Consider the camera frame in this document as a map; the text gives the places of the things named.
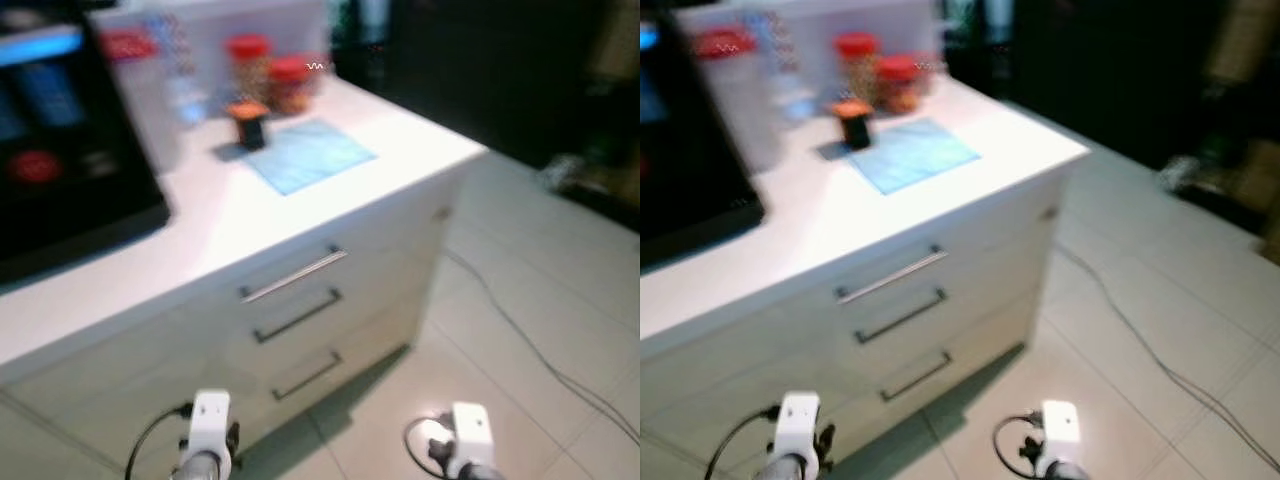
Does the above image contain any black kitchen appliance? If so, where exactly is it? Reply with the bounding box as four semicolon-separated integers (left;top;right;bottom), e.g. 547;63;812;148
0;0;172;287
640;0;767;273

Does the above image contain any white drawer cabinet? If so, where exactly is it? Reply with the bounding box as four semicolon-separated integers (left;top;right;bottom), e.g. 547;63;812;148
640;72;1092;473
0;72;489;473

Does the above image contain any light blue mat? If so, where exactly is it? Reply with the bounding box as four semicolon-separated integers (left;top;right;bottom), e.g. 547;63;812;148
847;117;982;197
242;119;379;197

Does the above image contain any small white floor object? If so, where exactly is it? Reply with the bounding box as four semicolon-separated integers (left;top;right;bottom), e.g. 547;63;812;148
544;153;593;193
1160;153;1216;196

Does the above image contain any short red-lidded jar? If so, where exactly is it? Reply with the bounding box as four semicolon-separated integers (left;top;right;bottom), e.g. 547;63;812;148
267;55;314;117
875;54;922;115

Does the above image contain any clear plastic bottle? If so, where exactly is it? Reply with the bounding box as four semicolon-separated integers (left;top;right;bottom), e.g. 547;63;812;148
766;14;818;123
163;14;212;128

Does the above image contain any white container with red lid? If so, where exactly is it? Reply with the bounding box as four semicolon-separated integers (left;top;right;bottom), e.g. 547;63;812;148
693;26;783;173
97;27;182;172

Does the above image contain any tall red-lidded jar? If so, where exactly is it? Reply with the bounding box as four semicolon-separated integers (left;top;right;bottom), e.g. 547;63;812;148
224;33;274;105
834;31;882;104

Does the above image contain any dark furniture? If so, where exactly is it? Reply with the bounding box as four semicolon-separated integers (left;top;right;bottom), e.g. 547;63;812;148
940;0;1280;236
328;0;641;226

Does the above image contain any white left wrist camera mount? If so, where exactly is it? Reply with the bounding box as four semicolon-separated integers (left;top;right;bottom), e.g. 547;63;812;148
774;391;824;473
184;389;234;473

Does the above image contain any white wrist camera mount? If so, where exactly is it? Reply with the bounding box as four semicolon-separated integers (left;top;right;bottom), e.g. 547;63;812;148
446;401;497;473
774;391;824;473
184;389;234;473
1034;399;1083;473

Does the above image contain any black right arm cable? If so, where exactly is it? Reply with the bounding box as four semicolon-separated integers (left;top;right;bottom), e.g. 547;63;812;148
992;413;1039;473
404;414;451;473

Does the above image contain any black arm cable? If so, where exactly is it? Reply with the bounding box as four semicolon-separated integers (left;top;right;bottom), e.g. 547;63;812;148
404;414;451;473
703;404;781;480
992;413;1039;473
124;402;193;480

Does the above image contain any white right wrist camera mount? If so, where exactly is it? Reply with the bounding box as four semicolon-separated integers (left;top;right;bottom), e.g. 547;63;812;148
1034;399;1083;473
446;401;497;473

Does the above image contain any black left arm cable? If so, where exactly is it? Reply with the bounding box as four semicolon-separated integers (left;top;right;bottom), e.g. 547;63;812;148
703;404;781;480
124;402;193;480

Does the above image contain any dark drawer handle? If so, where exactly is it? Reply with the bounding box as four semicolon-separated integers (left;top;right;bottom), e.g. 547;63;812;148
252;288;344;345
879;350;954;404
271;350;344;402
854;287;949;345

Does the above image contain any black floor cable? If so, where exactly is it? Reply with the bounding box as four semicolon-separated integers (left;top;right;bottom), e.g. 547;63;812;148
1054;242;1280;447
444;249;641;444

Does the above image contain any silver drawer handle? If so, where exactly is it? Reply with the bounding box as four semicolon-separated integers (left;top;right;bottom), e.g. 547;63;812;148
835;245;949;305
239;247;350;305

